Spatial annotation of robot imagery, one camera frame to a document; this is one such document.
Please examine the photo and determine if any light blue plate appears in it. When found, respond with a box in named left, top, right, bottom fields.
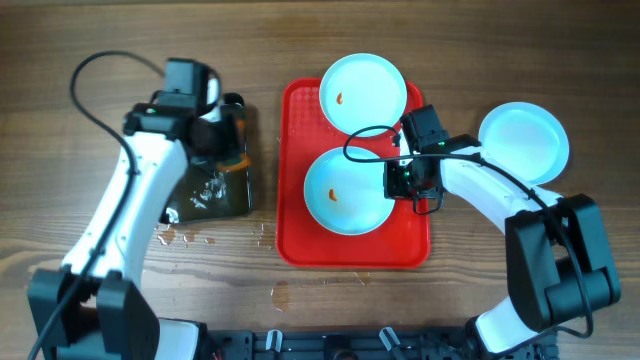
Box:
left=303, top=147, right=395, bottom=236
left=478, top=102, right=570, bottom=185
left=319, top=53, right=408, bottom=137

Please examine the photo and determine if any black water tray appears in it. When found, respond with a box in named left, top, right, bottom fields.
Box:
left=160, top=93, right=252, bottom=225

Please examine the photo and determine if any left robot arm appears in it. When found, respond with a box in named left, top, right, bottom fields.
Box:
left=27, top=102, right=245, bottom=359

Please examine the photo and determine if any red plastic tray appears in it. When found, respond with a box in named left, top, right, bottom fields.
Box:
left=276, top=78, right=431, bottom=269

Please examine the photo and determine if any left black cable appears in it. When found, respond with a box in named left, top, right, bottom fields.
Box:
left=27, top=49, right=224, bottom=360

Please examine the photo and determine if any right black cable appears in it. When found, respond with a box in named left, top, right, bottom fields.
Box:
left=342, top=124, right=596, bottom=341

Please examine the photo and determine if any black cable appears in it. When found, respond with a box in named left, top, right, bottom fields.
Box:
left=27, top=49, right=224, bottom=360
left=342, top=124, right=596, bottom=341

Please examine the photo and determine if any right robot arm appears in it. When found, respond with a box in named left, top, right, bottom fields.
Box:
left=385, top=135, right=621, bottom=359

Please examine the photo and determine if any green orange sponge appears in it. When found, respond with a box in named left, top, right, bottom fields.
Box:
left=216, top=153, right=251, bottom=172

